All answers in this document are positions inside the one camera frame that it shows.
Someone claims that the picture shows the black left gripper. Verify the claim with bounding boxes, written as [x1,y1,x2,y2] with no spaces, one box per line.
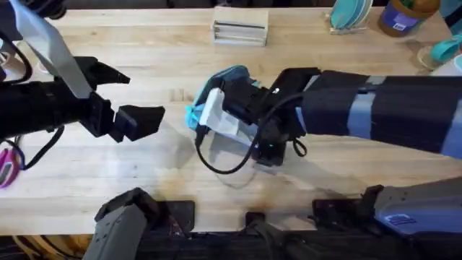
[74,56,166,143]

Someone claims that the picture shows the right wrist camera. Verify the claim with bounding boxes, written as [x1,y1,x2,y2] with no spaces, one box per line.
[256,136,290,168]

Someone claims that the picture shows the teal and white zip bag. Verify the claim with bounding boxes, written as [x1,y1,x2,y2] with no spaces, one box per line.
[184,64,261,147]

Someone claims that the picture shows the pale wooden box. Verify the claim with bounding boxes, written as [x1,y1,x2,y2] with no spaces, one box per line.
[212,6,270,48]

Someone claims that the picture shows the brown bottle with purple label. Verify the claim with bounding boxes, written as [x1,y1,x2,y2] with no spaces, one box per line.
[377,0,442,38]

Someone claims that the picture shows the stack of teal plates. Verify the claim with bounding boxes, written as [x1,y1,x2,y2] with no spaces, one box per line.
[330,0,374,30]

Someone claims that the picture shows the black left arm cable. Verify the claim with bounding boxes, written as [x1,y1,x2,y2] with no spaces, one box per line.
[0,30,66,171]

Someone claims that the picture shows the pink handled scissors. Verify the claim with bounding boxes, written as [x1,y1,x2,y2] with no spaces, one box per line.
[0,147,22,189]

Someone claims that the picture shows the small wooden peg rack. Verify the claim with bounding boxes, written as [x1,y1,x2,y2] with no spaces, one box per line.
[323,10,369,36]

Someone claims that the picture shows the teal cup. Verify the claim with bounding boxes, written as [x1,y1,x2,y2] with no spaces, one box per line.
[428,34,462,64]

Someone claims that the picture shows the left wrist upright flat plate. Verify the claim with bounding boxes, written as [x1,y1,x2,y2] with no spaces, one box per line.
[9,0,93,100]

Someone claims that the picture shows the white bowl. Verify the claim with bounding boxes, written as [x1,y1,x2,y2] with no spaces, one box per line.
[429,53,462,77]

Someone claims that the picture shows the clear glass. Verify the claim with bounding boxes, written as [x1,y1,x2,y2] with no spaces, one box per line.
[416,44,445,72]

